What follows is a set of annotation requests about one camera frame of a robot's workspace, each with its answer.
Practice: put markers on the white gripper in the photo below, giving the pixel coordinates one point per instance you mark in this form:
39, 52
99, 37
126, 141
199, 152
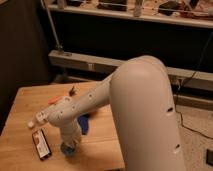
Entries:
71, 134

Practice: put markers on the blue ceramic cup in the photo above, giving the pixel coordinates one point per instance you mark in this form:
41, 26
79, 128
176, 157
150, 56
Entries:
68, 150

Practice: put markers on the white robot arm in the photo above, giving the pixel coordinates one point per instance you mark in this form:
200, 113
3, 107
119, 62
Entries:
140, 96

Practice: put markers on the blue sponge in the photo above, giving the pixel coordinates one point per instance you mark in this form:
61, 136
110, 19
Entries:
83, 121

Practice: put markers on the black red white box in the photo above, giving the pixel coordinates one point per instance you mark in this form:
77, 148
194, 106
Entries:
41, 145

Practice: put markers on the orange toy carrot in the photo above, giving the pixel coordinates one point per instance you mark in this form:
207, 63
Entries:
53, 100

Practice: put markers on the wooden table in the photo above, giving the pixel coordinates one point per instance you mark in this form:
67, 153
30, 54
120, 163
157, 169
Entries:
99, 150

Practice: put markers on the metal lamp pole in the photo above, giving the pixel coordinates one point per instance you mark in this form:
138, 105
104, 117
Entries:
59, 47

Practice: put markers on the white baseboard ledge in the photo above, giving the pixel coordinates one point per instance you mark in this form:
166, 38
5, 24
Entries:
199, 84

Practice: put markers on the cluttered white shelf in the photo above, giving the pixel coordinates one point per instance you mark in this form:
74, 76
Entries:
194, 13

